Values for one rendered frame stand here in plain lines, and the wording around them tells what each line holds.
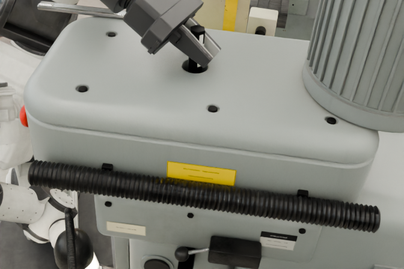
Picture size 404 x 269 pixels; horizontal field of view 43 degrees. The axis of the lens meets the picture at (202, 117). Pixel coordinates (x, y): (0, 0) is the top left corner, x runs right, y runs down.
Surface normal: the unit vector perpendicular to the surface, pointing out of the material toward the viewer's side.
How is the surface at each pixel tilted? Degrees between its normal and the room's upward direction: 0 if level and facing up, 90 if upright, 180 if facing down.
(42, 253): 0
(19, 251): 0
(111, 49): 0
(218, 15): 90
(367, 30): 90
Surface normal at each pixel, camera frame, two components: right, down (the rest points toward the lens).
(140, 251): -0.57, 0.48
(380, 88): -0.36, 0.56
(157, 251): -0.12, 0.61
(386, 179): 0.07, -0.78
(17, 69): 0.21, 0.11
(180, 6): 0.51, -0.51
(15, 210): 0.66, 0.55
